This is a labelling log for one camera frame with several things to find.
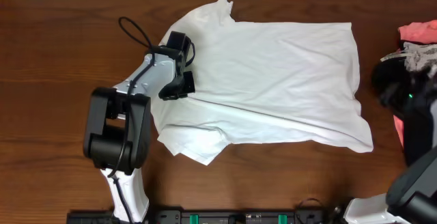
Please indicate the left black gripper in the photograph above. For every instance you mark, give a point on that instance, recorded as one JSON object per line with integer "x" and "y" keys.
{"x": 182, "y": 85}

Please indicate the white t-shirt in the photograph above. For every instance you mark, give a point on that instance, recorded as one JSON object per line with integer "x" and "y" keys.
{"x": 264, "y": 83}

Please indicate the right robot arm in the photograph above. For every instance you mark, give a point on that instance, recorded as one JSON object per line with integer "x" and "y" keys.
{"x": 410, "y": 199}

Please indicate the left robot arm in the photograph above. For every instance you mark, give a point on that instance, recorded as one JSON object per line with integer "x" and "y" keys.
{"x": 117, "y": 135}

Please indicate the black garment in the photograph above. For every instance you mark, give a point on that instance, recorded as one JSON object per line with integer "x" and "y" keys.
{"x": 409, "y": 96}

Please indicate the white floral patterned garment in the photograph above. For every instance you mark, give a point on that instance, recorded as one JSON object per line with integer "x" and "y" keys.
{"x": 417, "y": 57}

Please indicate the pink garment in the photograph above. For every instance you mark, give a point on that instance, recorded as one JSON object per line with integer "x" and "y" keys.
{"x": 415, "y": 32}

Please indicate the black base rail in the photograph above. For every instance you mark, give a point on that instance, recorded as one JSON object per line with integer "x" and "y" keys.
{"x": 302, "y": 216}

